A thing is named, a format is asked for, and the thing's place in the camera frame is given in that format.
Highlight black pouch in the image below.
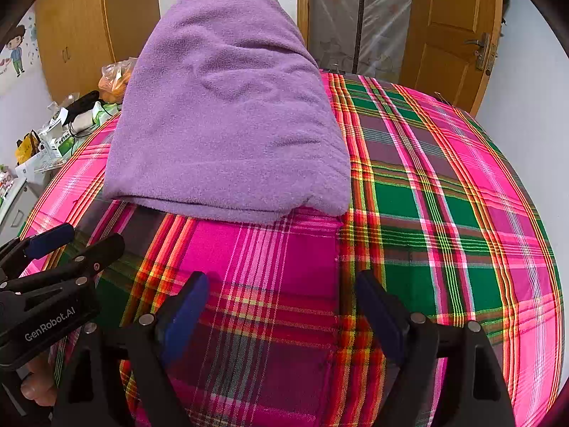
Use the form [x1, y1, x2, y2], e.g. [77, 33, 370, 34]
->
[67, 91, 101, 122]

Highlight wooden door frame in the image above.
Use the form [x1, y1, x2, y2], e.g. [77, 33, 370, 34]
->
[297, 0, 312, 49]

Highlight purple fleece pants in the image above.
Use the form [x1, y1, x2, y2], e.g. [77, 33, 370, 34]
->
[101, 0, 352, 225]

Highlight wooden door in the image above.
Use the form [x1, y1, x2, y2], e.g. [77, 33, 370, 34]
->
[400, 0, 504, 116]

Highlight wooden wardrobe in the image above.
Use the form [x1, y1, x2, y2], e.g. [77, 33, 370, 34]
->
[36, 0, 161, 103]

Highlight translucent screen curtain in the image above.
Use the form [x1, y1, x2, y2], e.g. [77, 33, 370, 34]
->
[309, 0, 414, 85]

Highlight white cabinet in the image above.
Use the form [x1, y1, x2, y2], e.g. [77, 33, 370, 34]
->
[0, 177, 33, 234]

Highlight bag of oranges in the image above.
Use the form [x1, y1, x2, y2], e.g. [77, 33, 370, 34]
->
[99, 58, 138, 104]

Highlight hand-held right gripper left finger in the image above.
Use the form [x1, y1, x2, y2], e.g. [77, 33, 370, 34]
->
[53, 271, 209, 427]

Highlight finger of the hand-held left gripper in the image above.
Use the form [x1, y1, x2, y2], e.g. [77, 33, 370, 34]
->
[0, 233, 125, 295]
[0, 223, 75, 279]

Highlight pink green plaid blanket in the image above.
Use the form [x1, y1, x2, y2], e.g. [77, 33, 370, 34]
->
[20, 71, 565, 427]

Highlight yellow paper bag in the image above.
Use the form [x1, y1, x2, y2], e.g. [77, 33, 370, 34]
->
[15, 131, 42, 165]

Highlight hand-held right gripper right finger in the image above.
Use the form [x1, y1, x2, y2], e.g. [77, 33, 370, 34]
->
[356, 271, 516, 427]

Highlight metal door handle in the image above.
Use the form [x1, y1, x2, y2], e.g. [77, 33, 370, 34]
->
[466, 31, 496, 72]

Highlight cartoon wall sticker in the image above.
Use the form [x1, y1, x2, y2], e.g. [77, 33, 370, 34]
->
[0, 13, 42, 94]

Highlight person's left hand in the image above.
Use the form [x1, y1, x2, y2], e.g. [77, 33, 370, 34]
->
[20, 356, 58, 406]

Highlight green white carton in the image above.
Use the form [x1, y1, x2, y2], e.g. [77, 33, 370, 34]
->
[42, 133, 75, 160]

